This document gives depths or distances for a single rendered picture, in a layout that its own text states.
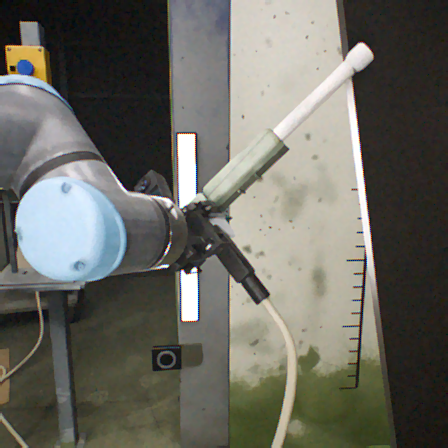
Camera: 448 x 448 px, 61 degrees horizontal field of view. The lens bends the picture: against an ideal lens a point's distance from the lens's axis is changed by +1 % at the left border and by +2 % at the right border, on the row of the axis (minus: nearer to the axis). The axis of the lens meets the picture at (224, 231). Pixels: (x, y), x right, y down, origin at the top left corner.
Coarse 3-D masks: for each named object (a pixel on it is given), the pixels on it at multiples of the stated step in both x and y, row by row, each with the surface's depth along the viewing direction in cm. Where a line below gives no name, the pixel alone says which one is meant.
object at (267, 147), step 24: (360, 48) 55; (336, 72) 56; (312, 96) 58; (288, 120) 59; (264, 144) 59; (240, 168) 61; (264, 168) 62; (216, 192) 62; (240, 192) 62; (240, 264) 62; (264, 288) 61
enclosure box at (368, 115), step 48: (336, 0) 67; (384, 0) 68; (432, 0) 69; (384, 48) 70; (432, 48) 71; (384, 96) 71; (432, 96) 73; (384, 144) 73; (432, 144) 75; (384, 192) 75; (432, 192) 77; (384, 240) 77; (432, 240) 79; (384, 288) 79; (432, 288) 81; (384, 336) 82; (432, 336) 84; (384, 384) 84; (432, 384) 86; (432, 432) 89
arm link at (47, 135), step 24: (0, 96) 34; (24, 96) 36; (48, 96) 38; (0, 120) 32; (24, 120) 34; (48, 120) 36; (72, 120) 38; (0, 144) 32; (24, 144) 34; (48, 144) 35; (72, 144) 36; (0, 168) 33; (24, 168) 34; (48, 168) 34; (24, 192) 34
